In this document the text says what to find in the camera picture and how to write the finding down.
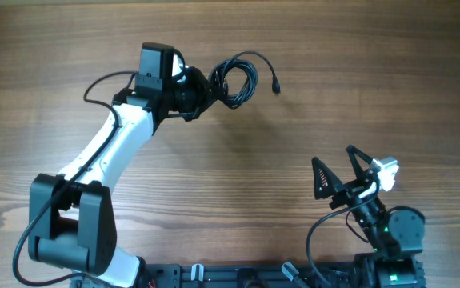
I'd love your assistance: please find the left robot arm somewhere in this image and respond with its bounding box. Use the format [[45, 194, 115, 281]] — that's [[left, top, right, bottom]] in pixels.
[[14, 42, 228, 287]]

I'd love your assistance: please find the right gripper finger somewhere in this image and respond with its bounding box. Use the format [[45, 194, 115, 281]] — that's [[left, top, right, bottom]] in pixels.
[[312, 157, 343, 200], [346, 145, 373, 179]]

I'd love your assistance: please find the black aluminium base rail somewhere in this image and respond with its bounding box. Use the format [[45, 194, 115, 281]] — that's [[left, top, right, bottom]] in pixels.
[[69, 262, 426, 288]]

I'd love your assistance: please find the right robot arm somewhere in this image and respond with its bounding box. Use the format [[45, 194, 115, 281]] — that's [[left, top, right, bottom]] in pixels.
[[306, 145, 426, 287]]

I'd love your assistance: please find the black usb cable long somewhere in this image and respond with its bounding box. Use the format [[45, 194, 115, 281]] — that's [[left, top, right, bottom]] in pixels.
[[208, 50, 281, 110]]

